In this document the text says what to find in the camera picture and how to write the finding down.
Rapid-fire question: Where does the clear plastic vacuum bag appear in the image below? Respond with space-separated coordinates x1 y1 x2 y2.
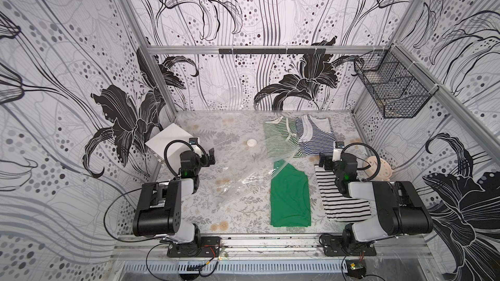
201 124 295 207

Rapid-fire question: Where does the navy white striped tank top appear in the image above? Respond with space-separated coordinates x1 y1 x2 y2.
295 114 337 156

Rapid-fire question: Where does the black white striped tank top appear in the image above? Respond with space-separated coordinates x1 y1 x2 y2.
315 165 372 222

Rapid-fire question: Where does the solid green tank top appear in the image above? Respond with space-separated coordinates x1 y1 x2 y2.
270 160 312 228

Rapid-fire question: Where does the green white striped tank top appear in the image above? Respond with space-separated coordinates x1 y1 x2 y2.
264 117 303 159

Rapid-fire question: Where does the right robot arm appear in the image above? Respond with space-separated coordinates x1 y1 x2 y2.
319 141 434 247

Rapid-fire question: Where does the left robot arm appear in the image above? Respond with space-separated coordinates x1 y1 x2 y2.
132 138 215 247

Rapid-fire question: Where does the white cube box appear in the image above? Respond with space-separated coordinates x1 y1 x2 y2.
145 124 193 161

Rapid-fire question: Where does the pink round clock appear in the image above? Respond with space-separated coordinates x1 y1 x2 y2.
364 156 393 182

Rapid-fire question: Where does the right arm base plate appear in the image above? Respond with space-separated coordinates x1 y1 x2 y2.
318 234 377 257

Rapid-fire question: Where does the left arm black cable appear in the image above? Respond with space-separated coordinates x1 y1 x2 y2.
103 139 220 281

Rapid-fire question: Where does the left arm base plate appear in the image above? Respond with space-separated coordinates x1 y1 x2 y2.
167 236 221 259

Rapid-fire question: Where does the black wire basket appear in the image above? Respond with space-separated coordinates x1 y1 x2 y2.
354 49 439 118

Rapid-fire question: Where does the white slotted cable duct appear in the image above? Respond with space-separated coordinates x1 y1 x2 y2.
122 260 346 274

